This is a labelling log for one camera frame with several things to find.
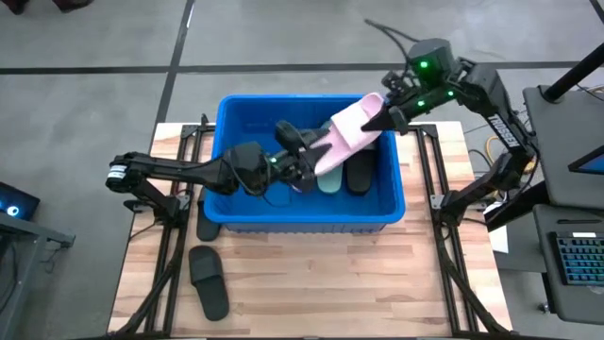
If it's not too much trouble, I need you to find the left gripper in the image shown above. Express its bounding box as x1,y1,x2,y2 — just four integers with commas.
266,144,333,194

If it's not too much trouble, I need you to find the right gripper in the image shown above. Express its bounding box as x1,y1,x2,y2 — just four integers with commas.
361,87,457,133

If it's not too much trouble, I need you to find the black rubber slide sandal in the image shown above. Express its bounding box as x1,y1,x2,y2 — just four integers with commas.
195,200,222,243
188,245,230,322
345,148,378,196

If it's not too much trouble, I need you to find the grey keyboard desk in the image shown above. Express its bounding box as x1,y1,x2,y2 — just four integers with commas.
532,205,604,327

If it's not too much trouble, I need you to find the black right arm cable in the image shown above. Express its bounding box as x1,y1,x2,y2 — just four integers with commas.
363,18,421,65

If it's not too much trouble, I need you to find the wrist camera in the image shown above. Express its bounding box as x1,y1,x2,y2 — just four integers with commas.
381,69,412,101
275,120,306,153

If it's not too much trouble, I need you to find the backlit black keyboard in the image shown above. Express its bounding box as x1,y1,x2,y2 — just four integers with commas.
548,231,604,287

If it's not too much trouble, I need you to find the grey metal desk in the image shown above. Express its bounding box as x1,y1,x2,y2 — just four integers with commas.
0,212,76,340

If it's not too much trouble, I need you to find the orange cable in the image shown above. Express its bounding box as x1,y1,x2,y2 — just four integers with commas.
485,134,539,174

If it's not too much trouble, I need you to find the black metal pole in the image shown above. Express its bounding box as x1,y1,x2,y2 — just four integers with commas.
541,42,604,103

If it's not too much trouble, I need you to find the white paper sheet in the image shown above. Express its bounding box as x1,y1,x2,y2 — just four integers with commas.
489,225,510,254

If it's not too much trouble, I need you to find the dark tablet screen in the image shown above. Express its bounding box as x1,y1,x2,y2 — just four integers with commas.
568,145,604,177

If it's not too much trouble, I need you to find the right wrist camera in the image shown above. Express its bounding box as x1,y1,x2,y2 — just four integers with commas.
381,69,412,101

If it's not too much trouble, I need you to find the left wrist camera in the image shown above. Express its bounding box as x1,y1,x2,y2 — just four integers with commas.
275,120,306,153

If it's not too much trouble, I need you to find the dark grey desk top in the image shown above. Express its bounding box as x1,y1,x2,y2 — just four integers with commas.
522,84,604,210

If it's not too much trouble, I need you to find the blue plastic bin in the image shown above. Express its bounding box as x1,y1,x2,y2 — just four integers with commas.
202,93,407,236

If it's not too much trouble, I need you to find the green rubber slide sandal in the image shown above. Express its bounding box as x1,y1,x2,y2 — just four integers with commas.
315,120,345,196

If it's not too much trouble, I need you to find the black computer case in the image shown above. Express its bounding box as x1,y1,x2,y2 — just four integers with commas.
0,181,42,222

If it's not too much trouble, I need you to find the black aluminium mounting frame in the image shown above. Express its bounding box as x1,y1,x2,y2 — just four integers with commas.
394,123,515,337
110,112,218,337

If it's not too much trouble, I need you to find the looped black floor cable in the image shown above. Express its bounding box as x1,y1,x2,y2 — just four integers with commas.
468,146,495,174

